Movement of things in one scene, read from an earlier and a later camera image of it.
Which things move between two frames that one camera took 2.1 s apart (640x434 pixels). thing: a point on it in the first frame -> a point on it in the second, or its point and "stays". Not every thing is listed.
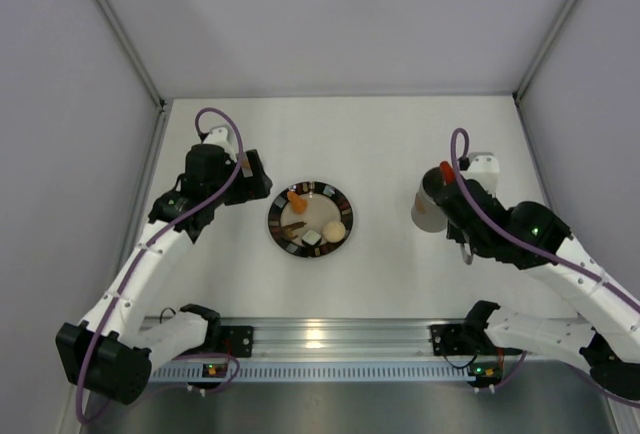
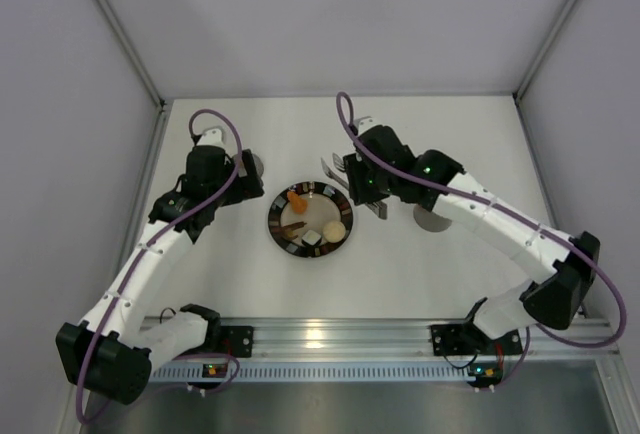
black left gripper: [252, 180] stays
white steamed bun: [334, 231] stays
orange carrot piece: [299, 204] stays
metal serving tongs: [467, 252] -> [376, 207]
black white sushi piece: [311, 238] stays
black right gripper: [451, 196] -> [355, 180]
